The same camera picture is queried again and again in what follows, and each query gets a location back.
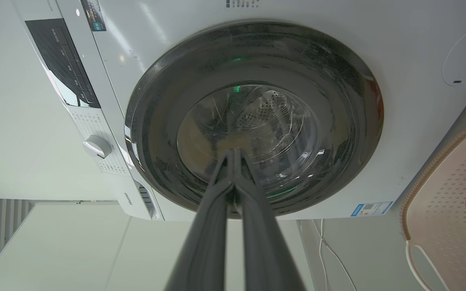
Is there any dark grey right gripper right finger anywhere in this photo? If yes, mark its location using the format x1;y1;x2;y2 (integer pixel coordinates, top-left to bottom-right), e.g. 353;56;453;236
233;148;307;291

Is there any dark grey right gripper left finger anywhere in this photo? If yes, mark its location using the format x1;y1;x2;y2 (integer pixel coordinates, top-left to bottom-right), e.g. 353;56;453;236
164;149;234;291

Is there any beige perforated laundry basket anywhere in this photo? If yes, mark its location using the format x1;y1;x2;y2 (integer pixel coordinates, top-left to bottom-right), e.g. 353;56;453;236
400;124;466;291

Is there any blue energy label sticker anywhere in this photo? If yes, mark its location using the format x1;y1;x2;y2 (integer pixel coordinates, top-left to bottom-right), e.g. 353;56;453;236
350;201;394;217

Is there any dark round washing machine door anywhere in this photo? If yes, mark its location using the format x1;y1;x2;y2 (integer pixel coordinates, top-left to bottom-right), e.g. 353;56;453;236
124;21;384;219

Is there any silver washing machine dial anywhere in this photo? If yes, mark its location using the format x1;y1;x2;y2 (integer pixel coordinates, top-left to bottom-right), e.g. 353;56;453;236
83;135;112;159

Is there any white front-load washing machine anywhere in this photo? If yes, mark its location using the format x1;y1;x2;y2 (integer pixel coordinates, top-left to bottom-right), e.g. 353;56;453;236
11;0;466;221

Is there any thin white cable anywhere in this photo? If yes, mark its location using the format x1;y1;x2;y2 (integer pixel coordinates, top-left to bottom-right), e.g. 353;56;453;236
311;219;358;291

